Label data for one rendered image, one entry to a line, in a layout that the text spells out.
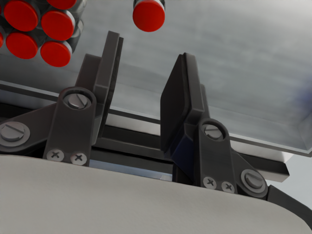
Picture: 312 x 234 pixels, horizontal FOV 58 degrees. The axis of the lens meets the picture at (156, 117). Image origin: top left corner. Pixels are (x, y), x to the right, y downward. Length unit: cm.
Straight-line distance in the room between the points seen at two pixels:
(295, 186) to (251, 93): 207
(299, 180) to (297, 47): 203
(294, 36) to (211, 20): 7
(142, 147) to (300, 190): 214
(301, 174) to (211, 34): 201
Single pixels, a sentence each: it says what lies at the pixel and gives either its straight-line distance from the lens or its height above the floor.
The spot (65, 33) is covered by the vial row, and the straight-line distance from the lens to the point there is 20.
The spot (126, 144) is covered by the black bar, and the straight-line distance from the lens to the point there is 31.
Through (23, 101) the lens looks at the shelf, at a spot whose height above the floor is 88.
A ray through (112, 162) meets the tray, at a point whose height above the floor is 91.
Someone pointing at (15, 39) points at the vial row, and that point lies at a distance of 22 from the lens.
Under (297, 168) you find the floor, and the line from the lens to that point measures 214.
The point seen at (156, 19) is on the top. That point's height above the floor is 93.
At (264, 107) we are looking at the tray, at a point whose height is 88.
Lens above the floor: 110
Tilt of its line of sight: 45 degrees down
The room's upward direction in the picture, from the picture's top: 179 degrees counter-clockwise
